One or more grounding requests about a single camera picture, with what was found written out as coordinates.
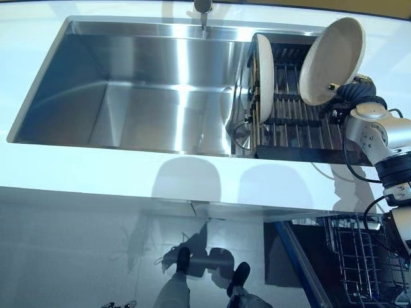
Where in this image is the grey robot leg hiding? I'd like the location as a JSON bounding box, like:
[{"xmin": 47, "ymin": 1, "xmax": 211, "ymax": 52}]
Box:
[
  {"xmin": 153, "ymin": 271, "xmax": 191, "ymax": 308},
  {"xmin": 229, "ymin": 286, "xmax": 274, "ymax": 308}
]

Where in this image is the grey robot right leg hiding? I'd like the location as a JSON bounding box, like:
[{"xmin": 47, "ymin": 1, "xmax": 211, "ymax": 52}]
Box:
[{"xmin": 229, "ymin": 286, "xmax": 274, "ymax": 308}]

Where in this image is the dishwasher with rack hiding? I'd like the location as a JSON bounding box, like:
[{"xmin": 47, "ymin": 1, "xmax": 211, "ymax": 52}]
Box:
[{"xmin": 322, "ymin": 214, "xmax": 411, "ymax": 308}]

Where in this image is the cream round plate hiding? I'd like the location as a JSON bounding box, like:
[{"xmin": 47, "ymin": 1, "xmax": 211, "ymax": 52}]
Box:
[
  {"xmin": 249, "ymin": 33, "xmax": 275, "ymax": 123},
  {"xmin": 298, "ymin": 16, "xmax": 366, "ymax": 107}
]

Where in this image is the grey robot left leg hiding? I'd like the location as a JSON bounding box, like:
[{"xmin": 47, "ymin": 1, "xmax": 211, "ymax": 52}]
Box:
[{"xmin": 153, "ymin": 271, "xmax": 191, "ymax": 308}]

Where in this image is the dark robot right foot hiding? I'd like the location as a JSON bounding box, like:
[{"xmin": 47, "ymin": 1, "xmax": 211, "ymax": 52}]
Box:
[{"xmin": 226, "ymin": 261, "xmax": 252, "ymax": 298}]

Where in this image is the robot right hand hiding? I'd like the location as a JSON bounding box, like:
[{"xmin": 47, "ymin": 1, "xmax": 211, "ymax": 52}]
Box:
[{"xmin": 328, "ymin": 74, "xmax": 388, "ymax": 112}]

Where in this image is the chrome gooseneck kitchen faucet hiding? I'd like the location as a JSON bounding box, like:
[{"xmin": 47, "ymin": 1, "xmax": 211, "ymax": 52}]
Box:
[{"xmin": 186, "ymin": 0, "xmax": 214, "ymax": 31}]

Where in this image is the black dish drying rack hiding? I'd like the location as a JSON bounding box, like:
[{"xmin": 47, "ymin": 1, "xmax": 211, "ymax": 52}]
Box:
[{"xmin": 231, "ymin": 31, "xmax": 370, "ymax": 161}]

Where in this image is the stainless steel sink basin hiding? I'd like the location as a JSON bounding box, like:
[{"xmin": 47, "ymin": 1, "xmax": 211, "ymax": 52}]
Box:
[{"xmin": 6, "ymin": 14, "xmax": 370, "ymax": 166}]

